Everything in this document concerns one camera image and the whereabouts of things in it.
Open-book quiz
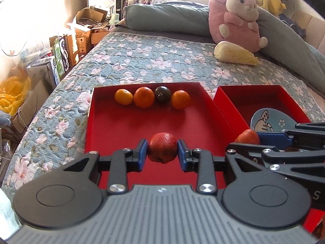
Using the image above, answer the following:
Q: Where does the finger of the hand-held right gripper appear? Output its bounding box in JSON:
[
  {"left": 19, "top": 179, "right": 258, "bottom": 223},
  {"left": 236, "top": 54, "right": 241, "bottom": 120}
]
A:
[
  {"left": 256, "top": 123, "right": 325, "bottom": 148},
  {"left": 250, "top": 147, "right": 325, "bottom": 184}
]

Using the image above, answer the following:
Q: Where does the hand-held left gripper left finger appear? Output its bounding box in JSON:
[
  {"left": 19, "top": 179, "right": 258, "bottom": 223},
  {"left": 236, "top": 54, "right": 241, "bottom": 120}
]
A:
[{"left": 62, "top": 139, "right": 148, "bottom": 196}]

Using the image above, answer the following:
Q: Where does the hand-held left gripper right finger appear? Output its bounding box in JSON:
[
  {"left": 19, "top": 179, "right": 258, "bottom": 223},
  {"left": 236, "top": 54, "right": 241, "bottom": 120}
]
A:
[{"left": 177, "top": 139, "right": 270, "bottom": 196}]

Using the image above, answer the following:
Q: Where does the dark red apple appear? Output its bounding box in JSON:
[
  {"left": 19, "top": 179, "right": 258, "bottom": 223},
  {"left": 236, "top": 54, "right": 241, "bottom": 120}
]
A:
[{"left": 148, "top": 132, "right": 178, "bottom": 163}]

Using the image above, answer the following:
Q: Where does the red-orange fruit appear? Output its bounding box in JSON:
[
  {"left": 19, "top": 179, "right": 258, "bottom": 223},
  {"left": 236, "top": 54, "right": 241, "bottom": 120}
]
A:
[{"left": 234, "top": 129, "right": 261, "bottom": 145}]

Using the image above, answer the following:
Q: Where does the shallow red box lid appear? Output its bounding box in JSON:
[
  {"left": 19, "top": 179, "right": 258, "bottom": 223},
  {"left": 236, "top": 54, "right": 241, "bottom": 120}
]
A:
[{"left": 84, "top": 82, "right": 251, "bottom": 192}]

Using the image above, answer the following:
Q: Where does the blue cartoon plate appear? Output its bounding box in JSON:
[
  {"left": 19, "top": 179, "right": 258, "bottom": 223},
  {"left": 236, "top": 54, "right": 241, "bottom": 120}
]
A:
[{"left": 250, "top": 108, "right": 298, "bottom": 133}]

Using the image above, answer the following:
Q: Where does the deep red box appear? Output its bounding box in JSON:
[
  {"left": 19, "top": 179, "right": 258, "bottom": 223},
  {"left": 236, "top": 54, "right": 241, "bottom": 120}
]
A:
[{"left": 213, "top": 85, "right": 325, "bottom": 234}]

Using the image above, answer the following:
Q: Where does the large orange tangerine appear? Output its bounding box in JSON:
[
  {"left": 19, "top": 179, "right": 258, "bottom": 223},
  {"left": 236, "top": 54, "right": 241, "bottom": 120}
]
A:
[{"left": 133, "top": 87, "right": 155, "bottom": 108}]

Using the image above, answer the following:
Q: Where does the yellow-orange tangerine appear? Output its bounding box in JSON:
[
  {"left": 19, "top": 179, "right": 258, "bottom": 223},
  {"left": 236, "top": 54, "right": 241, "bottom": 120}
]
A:
[{"left": 114, "top": 89, "right": 134, "bottom": 105}]

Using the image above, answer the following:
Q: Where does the dark purple round fruit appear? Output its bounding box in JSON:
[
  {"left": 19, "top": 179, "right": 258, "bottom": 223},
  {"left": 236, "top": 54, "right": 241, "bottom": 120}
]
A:
[{"left": 154, "top": 86, "right": 171, "bottom": 104}]

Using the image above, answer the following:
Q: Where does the cream cabbage-shaped plush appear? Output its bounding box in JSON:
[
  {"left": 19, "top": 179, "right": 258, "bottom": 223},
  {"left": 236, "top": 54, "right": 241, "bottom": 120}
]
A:
[{"left": 214, "top": 41, "right": 259, "bottom": 65}]

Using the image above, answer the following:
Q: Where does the floral quilted bedspread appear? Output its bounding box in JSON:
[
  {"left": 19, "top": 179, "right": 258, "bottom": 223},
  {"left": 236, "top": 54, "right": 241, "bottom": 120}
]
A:
[{"left": 0, "top": 32, "right": 319, "bottom": 191}]

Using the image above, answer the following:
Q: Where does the pink rabbit plush toy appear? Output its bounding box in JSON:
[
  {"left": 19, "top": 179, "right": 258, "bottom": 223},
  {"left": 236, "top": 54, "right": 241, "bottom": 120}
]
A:
[{"left": 209, "top": 0, "right": 269, "bottom": 49}]

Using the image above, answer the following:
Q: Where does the small cardboard box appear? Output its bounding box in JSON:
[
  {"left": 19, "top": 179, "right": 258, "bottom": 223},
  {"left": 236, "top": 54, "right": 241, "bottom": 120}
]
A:
[{"left": 91, "top": 29, "right": 113, "bottom": 47}]

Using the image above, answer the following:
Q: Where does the green white tissue pack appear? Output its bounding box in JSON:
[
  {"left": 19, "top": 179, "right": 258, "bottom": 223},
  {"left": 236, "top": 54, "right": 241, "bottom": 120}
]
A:
[{"left": 49, "top": 36, "right": 70, "bottom": 76}]

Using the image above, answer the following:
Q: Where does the white carton box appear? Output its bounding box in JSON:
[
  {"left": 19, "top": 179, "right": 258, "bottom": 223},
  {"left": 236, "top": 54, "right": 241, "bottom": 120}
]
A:
[{"left": 27, "top": 57, "right": 61, "bottom": 87}]

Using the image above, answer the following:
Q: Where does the printed cardboard box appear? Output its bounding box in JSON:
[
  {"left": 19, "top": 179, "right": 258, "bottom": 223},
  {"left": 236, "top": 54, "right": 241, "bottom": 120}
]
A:
[{"left": 74, "top": 28, "right": 93, "bottom": 54}]

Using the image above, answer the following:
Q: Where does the grey-blue duvet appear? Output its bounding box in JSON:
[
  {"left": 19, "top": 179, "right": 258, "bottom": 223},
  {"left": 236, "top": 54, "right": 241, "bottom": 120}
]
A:
[{"left": 122, "top": 1, "right": 325, "bottom": 95}]

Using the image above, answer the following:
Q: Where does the yellow plastic bag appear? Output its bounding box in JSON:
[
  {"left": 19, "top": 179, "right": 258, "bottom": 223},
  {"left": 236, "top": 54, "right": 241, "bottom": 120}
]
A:
[{"left": 0, "top": 76, "right": 32, "bottom": 117}]

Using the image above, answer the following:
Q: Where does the open cardboard box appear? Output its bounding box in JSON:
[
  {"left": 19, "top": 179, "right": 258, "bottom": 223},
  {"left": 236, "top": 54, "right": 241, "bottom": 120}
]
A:
[{"left": 67, "top": 7, "right": 110, "bottom": 30}]

